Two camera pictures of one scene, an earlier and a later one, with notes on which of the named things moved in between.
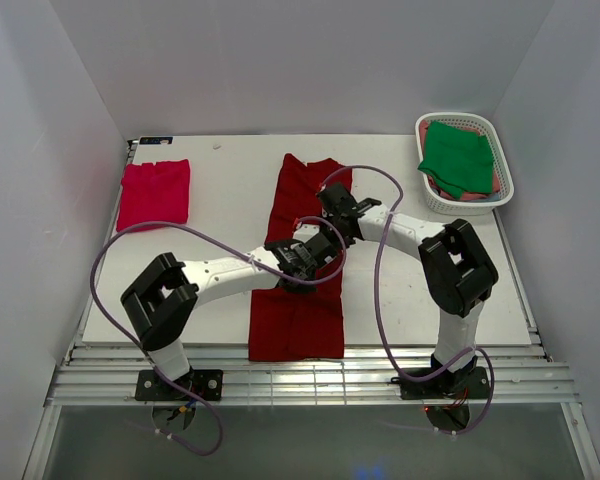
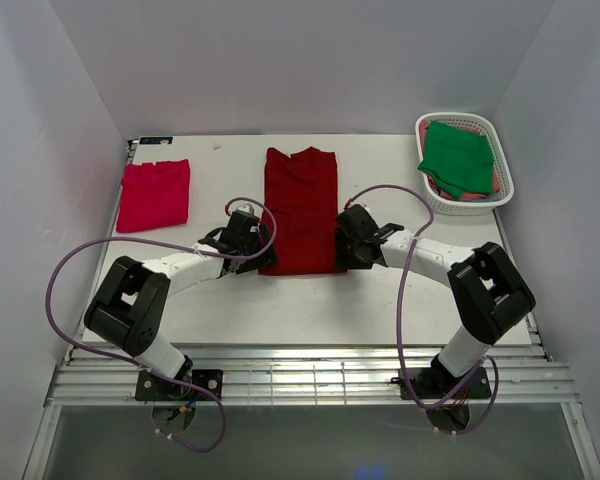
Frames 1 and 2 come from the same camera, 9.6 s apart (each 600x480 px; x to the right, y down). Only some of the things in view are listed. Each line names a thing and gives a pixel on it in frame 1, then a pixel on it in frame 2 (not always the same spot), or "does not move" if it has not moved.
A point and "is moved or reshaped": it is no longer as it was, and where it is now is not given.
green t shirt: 459,159 does not move
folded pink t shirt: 154,192 does not move
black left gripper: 301,289 -> 270,257
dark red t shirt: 298,322 is moved or reshaped
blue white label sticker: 156,141 does not move
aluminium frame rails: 370,375 does not move
